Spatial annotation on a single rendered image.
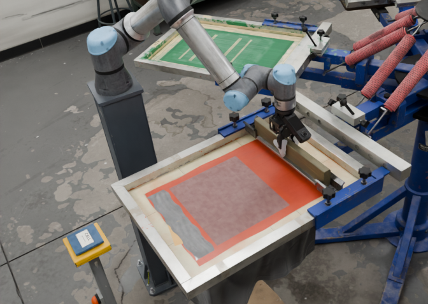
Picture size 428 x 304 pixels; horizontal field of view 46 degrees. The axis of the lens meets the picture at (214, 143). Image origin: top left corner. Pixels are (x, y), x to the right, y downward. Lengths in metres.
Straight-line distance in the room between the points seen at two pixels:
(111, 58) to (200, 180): 0.57
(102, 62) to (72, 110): 2.37
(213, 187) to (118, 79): 0.56
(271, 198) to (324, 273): 1.06
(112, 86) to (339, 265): 1.55
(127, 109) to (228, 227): 0.66
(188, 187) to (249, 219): 0.28
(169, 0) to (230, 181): 0.69
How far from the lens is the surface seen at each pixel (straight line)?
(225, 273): 1.59
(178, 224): 1.77
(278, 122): 1.83
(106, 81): 2.01
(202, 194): 1.86
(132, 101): 2.05
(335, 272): 2.82
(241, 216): 1.77
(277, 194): 1.83
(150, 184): 1.94
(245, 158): 1.99
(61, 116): 4.29
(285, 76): 1.70
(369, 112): 2.08
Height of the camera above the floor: 2.24
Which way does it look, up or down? 38 degrees down
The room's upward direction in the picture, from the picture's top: 8 degrees counter-clockwise
